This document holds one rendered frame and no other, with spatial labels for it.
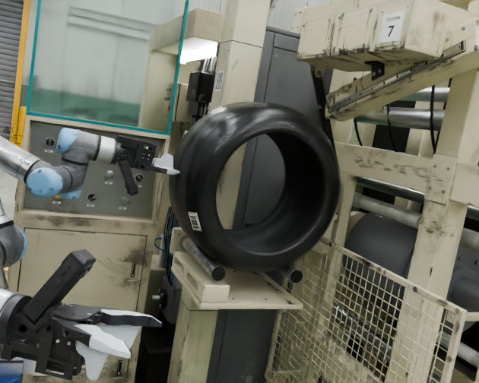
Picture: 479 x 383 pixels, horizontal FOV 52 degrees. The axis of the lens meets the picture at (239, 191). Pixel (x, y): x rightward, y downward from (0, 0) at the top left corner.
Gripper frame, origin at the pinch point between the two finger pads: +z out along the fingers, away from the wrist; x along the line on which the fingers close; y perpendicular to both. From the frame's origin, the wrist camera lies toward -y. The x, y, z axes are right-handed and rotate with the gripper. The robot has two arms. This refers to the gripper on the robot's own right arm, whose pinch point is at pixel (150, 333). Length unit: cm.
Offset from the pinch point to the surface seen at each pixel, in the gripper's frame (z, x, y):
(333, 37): 20, -99, -78
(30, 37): -525, -828, -239
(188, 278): -13, -98, 11
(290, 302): 22, -101, 12
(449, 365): 63, -65, 13
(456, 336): 63, -64, 5
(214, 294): -2, -85, 11
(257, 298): 11, -98, 13
